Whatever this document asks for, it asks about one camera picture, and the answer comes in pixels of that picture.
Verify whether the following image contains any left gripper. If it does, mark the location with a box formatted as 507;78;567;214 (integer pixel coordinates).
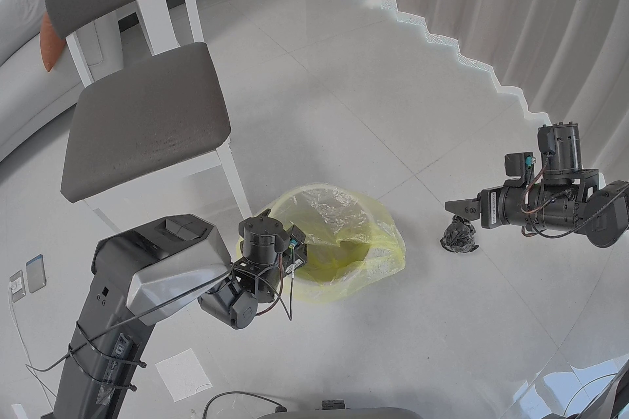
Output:
281;246;311;283

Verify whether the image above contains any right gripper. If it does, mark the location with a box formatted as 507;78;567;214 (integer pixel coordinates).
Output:
445;185;544;231

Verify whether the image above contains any black plastic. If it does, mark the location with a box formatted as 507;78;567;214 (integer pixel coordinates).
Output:
440;215;480;255

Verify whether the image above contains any yellow plastic bag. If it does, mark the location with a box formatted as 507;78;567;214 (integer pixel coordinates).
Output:
237;184;408;307

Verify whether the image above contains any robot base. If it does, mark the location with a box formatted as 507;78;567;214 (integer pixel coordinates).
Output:
256;400;411;419

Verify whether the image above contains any white trash bin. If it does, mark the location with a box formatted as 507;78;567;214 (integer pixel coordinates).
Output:
265;183;375;305

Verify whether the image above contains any grey and white chair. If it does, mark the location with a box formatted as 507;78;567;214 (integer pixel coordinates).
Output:
44;0;256;233

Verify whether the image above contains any white sofa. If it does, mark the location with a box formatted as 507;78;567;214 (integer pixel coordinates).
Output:
0;0;123;162

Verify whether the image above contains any orange cushion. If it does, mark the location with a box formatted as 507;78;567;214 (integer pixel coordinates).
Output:
40;12;66;73

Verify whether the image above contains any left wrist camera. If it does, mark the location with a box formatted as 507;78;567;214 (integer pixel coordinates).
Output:
283;225;309;257

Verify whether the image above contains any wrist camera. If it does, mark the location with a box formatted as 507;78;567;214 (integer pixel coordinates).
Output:
504;153;537;186
283;225;309;257

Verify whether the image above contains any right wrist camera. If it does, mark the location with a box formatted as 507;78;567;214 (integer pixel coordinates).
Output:
504;153;537;186

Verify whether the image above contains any black cable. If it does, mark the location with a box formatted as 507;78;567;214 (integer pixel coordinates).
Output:
202;390;288;419
68;267;234;359

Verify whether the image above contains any white cable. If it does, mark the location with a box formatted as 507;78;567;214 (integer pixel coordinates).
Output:
7;287;57;408

